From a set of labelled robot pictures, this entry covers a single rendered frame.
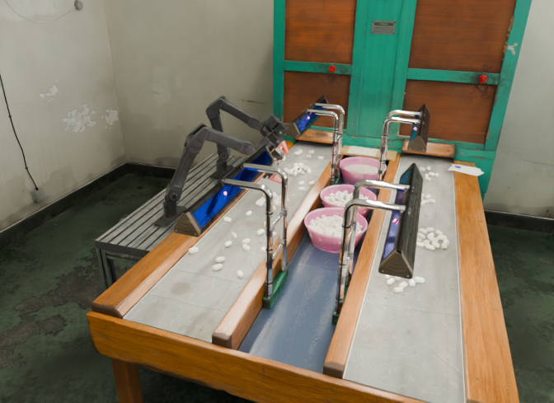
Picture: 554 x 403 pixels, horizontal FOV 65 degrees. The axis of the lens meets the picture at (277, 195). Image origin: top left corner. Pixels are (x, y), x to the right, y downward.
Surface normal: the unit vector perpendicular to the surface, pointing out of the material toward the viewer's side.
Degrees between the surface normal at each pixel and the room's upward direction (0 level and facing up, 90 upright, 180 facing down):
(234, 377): 90
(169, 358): 90
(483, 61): 90
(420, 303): 0
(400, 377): 0
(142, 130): 89
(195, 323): 0
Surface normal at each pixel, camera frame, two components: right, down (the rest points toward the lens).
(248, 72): -0.29, 0.40
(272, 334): 0.01, -0.91
